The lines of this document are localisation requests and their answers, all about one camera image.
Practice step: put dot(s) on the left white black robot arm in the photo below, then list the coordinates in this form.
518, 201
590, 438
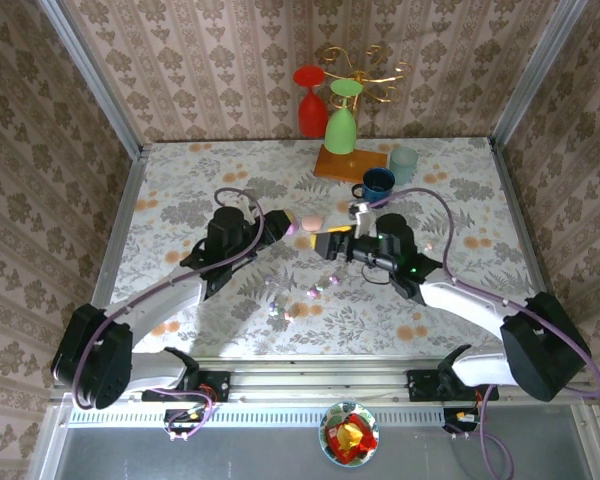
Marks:
90, 360

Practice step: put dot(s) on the green wine glass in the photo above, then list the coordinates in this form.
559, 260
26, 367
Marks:
340, 132

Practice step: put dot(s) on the teal frosted tumbler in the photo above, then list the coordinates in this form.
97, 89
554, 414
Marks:
404, 170

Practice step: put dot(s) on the red foil candy wrapper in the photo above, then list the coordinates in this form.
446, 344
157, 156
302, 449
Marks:
366, 442

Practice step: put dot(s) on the red wine glass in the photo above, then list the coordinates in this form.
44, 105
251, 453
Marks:
312, 117

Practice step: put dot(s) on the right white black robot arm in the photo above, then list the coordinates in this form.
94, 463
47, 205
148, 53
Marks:
545, 350

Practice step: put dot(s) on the grey metal shelf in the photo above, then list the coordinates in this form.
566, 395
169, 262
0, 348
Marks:
180, 460

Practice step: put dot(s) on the blue enamel mug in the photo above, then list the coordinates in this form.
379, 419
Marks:
377, 195

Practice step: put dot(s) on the gold foil candy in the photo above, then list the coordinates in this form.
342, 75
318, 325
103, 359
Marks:
349, 433

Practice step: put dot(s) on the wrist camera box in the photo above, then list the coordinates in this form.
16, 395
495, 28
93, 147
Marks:
250, 215
362, 215

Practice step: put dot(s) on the long aluminium mounting rail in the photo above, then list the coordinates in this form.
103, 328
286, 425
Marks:
320, 382

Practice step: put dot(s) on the aluminium frame post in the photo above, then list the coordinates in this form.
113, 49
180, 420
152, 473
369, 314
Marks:
97, 80
535, 75

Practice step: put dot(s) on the floral tablecloth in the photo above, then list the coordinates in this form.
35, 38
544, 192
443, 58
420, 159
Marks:
205, 165

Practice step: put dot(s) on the aluminium table side rail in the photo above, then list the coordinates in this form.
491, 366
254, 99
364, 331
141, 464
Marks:
524, 225
114, 250

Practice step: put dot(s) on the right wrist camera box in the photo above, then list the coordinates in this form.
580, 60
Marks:
362, 215

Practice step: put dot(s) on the patterned ceramic bowl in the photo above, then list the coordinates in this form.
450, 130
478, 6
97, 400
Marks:
325, 442

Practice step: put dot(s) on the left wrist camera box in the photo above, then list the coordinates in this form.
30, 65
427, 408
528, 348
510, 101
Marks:
250, 215

